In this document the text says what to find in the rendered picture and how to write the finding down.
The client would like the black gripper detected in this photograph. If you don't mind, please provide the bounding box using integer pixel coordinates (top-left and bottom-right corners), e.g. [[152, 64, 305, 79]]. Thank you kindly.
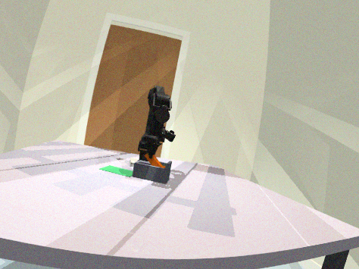
[[142, 122, 165, 158]]

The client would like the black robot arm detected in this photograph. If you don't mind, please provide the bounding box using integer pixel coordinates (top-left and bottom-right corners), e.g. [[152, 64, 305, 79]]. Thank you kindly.
[[137, 86, 176, 161]]

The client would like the orange l-shaped part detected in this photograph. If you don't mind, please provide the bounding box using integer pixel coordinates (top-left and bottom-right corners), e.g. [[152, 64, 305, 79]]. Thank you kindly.
[[145, 153, 165, 168]]

